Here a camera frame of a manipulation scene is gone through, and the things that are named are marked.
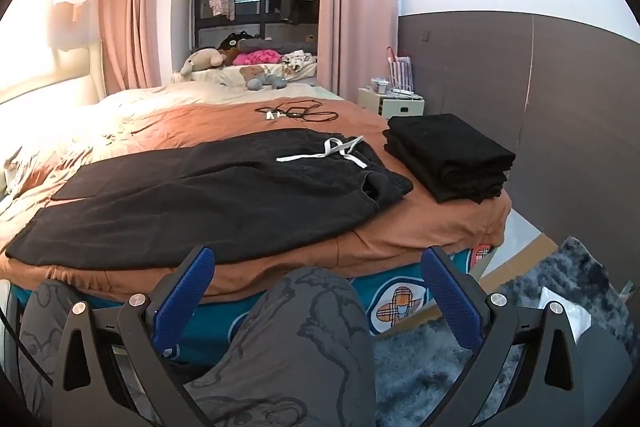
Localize cream plush toy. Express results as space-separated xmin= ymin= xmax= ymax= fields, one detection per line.
xmin=177 ymin=48 xmax=227 ymax=81

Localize pink curtain left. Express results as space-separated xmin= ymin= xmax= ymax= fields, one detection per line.
xmin=99 ymin=0 xmax=160 ymax=94

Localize grey shaggy rug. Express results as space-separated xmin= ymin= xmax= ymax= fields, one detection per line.
xmin=374 ymin=238 xmax=639 ymax=426

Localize person's leg grey patterned trousers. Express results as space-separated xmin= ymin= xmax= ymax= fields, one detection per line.
xmin=186 ymin=267 xmax=375 ymax=426

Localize pink garment on bed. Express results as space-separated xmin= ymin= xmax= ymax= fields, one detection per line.
xmin=233 ymin=50 xmax=282 ymax=66

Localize grey blue plush toy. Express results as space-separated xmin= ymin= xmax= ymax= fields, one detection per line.
xmin=240 ymin=66 xmax=288 ymax=91

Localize blue patterned bed sheet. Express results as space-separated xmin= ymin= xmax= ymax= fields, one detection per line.
xmin=8 ymin=243 xmax=497 ymax=365

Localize black denim pants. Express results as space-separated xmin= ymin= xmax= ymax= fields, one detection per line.
xmin=6 ymin=129 xmax=412 ymax=270

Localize black cable on bed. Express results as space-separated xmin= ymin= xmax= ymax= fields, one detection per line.
xmin=255 ymin=100 xmax=340 ymax=125

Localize stack of folded black clothes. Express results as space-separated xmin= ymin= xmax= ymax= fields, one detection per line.
xmin=383 ymin=114 xmax=516 ymax=204

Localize white bedside drawer cabinet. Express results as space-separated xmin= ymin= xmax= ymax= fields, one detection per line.
xmin=357 ymin=88 xmax=424 ymax=119

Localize striped bag on cabinet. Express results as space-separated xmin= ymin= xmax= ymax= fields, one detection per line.
xmin=386 ymin=46 xmax=414 ymax=93

